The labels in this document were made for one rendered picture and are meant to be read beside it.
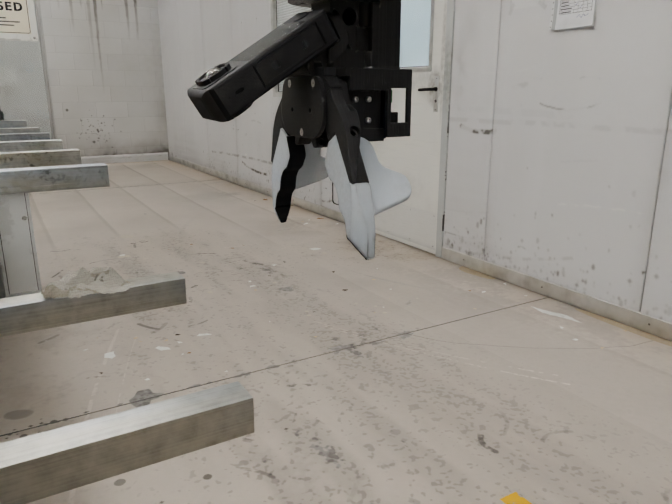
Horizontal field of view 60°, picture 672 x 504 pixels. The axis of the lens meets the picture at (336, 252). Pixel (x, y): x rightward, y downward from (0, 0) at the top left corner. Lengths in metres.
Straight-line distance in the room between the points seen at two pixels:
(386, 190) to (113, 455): 0.26
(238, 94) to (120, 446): 0.25
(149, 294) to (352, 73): 0.34
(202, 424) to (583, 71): 2.84
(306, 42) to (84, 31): 9.15
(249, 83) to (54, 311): 0.33
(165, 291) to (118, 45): 9.02
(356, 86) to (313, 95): 0.03
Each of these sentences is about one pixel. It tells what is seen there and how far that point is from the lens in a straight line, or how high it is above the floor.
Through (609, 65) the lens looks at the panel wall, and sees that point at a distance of 3.04.
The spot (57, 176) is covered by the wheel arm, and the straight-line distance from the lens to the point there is 0.87.
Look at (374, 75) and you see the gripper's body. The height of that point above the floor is 1.07.
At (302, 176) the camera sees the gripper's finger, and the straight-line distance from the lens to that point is 0.54.
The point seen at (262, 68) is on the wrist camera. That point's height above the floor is 1.08.
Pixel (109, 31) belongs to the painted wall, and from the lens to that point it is 9.62.
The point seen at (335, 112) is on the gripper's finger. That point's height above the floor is 1.05.
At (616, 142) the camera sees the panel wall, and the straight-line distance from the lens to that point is 3.00.
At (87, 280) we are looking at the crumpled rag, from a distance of 0.66.
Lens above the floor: 1.06
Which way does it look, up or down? 15 degrees down
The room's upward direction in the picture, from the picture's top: straight up
